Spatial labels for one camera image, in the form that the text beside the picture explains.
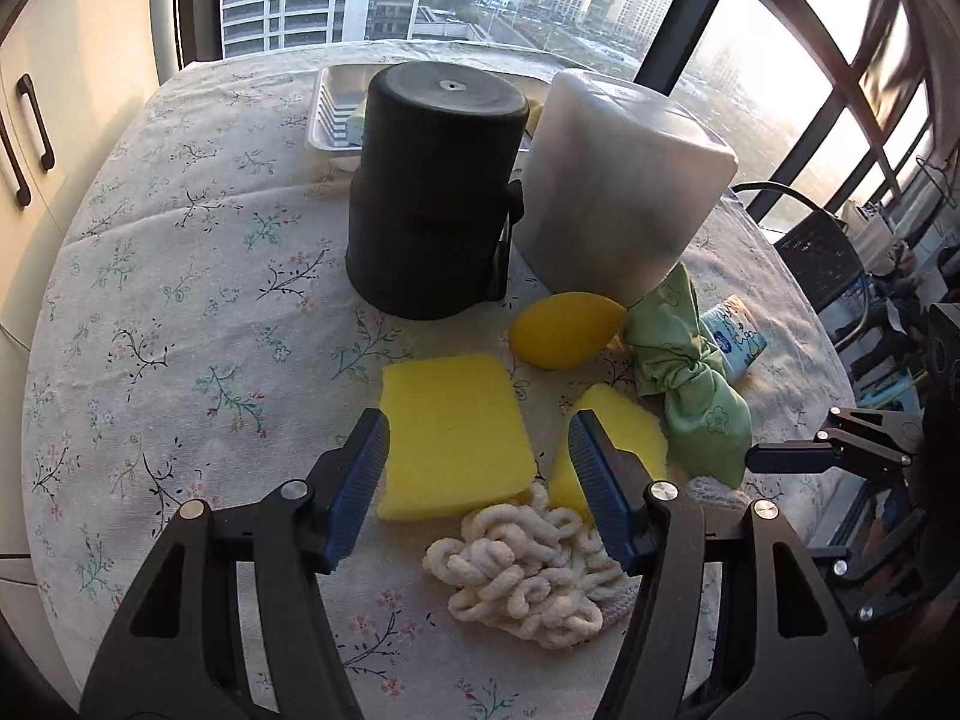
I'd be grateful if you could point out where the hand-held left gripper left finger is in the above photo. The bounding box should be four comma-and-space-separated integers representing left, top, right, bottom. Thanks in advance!
79, 409, 391, 720

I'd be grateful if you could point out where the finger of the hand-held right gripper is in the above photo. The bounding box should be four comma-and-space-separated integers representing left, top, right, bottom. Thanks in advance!
810, 499, 935, 625
745, 406, 922, 475

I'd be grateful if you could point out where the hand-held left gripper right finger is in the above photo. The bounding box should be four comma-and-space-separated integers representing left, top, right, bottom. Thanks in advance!
568, 409, 878, 720

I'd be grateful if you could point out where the small yellow sponge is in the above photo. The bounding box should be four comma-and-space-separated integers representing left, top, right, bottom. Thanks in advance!
547, 384, 671, 530

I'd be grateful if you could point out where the large yellow sponge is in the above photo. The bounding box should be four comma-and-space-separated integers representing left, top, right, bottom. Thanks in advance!
375, 354, 538, 524

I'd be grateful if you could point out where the green knotted cloth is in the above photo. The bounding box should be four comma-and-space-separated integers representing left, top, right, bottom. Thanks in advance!
622, 262, 752, 487

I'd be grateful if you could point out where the white chenille cleaning cloth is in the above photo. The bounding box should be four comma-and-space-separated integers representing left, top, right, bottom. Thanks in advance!
422, 481, 640, 650

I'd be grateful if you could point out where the blue tissue pack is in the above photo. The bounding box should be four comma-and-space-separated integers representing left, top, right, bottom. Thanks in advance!
697, 296, 768, 391

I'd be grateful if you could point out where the yellow lemon-shaped ball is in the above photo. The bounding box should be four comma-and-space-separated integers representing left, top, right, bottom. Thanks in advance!
508, 291, 627, 371

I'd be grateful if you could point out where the white plastic tray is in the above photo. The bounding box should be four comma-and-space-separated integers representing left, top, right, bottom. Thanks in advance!
306, 64, 546, 173

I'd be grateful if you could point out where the black mesh chair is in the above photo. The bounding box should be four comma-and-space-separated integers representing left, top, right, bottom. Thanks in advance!
731, 181, 875, 316

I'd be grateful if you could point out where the black plastic bin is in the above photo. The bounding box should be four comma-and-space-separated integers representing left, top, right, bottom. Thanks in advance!
345, 60, 530, 321

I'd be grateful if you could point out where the translucent white plastic bin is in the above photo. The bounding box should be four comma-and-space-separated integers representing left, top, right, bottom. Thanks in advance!
512, 69, 740, 299

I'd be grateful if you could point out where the cream cabinet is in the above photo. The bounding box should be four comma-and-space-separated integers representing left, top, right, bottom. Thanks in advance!
0, 0, 182, 605

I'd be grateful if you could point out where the black window frame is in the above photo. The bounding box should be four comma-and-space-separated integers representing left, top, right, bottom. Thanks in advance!
150, 0, 960, 241

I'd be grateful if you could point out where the black cabinet handle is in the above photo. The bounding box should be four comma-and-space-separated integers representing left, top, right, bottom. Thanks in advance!
15, 73, 56, 170
0, 111, 31, 209

